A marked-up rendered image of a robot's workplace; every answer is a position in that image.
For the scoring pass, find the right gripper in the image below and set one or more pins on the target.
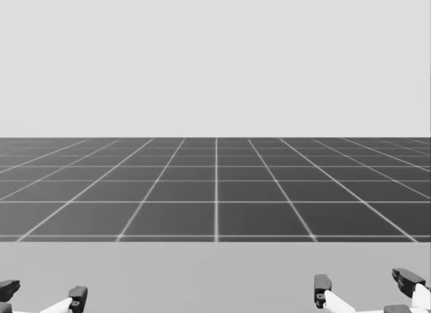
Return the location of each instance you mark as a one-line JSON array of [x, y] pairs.
[[397, 309]]

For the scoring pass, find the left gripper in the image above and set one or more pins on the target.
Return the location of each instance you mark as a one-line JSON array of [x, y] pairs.
[[4, 308]]

